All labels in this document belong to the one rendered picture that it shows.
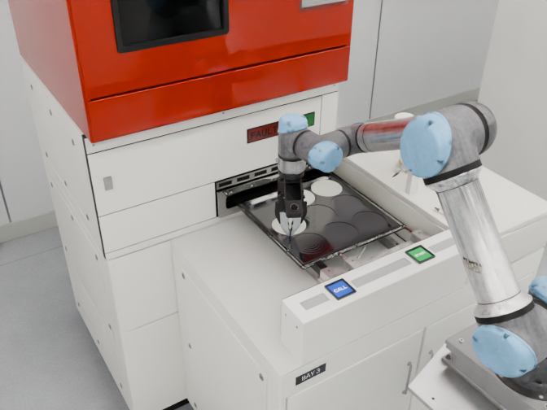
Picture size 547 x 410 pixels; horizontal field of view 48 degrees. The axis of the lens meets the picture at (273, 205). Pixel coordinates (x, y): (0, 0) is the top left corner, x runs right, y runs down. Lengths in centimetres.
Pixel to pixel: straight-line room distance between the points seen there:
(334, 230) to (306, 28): 58
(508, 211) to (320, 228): 54
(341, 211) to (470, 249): 71
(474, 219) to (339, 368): 59
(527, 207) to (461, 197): 72
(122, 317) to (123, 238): 30
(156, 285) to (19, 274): 137
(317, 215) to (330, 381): 51
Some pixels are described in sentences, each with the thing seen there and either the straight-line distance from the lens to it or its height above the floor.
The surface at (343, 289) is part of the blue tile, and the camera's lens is 150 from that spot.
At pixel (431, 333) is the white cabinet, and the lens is 182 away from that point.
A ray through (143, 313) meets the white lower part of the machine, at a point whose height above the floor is 57.
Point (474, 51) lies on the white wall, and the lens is 488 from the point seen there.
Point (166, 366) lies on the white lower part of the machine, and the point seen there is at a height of 29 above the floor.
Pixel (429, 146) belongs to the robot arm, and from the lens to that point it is 119.
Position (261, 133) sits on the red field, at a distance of 187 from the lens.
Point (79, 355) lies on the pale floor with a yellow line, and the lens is 275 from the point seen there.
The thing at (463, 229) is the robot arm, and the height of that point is 126.
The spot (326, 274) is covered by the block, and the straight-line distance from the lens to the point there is 162.
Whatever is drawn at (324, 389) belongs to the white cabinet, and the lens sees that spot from 164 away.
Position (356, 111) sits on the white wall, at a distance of 423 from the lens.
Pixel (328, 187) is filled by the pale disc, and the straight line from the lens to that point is 199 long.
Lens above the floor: 195
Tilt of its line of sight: 34 degrees down
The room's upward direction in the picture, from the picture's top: 1 degrees clockwise
